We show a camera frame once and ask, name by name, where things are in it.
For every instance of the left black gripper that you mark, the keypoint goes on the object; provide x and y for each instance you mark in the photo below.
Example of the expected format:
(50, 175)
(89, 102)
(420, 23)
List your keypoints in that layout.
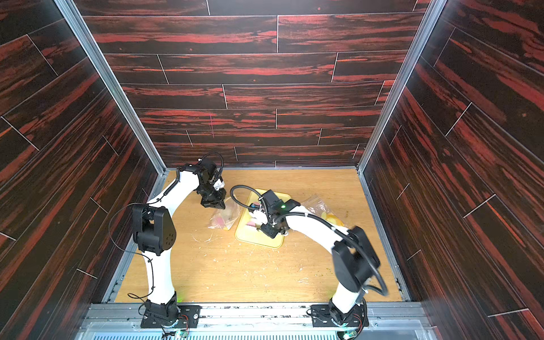
(219, 202)

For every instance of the front aluminium rail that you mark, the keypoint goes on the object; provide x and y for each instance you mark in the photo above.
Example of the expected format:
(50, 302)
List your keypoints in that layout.
(259, 321)

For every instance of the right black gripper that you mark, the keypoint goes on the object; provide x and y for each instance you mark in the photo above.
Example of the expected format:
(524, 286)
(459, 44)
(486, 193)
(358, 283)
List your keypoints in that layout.
(268, 227)

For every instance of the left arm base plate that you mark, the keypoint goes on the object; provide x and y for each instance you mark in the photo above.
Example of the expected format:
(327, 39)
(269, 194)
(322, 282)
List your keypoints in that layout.
(167, 316)

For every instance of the yellow plastic tray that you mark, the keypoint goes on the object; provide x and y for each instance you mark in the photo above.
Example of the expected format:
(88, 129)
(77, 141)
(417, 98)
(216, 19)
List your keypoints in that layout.
(249, 233)

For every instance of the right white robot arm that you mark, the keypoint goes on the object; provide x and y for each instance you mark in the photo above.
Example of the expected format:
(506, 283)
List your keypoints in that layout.
(355, 263)

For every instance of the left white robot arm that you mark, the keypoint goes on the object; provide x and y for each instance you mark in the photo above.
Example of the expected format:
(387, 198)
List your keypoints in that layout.
(155, 234)

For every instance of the clear resealable bag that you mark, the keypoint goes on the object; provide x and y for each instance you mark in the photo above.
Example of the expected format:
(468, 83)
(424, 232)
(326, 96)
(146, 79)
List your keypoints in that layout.
(224, 219)
(318, 207)

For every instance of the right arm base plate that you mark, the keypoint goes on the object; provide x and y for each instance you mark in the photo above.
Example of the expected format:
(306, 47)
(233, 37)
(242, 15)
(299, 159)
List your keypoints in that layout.
(325, 315)

